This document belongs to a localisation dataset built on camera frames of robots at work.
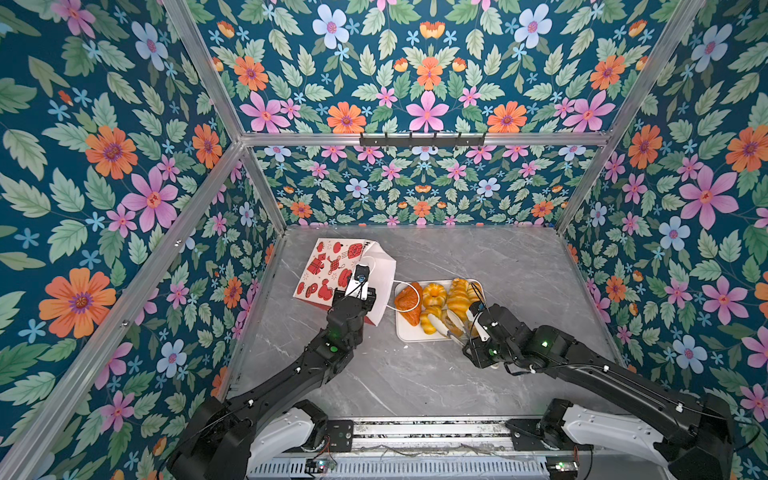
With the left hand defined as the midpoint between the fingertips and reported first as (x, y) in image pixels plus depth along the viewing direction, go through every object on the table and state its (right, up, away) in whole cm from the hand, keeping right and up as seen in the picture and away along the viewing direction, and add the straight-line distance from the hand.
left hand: (358, 265), depth 76 cm
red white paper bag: (-10, 0, +12) cm, 15 cm away
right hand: (+28, -21, 0) cm, 36 cm away
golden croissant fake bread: (+29, -10, +12) cm, 33 cm away
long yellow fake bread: (+37, -10, +24) cm, 45 cm away
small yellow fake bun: (+19, -18, +11) cm, 28 cm away
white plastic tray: (+14, -21, +13) cm, 28 cm away
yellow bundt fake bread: (+22, -10, +19) cm, 31 cm away
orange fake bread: (+13, -12, +16) cm, 24 cm away
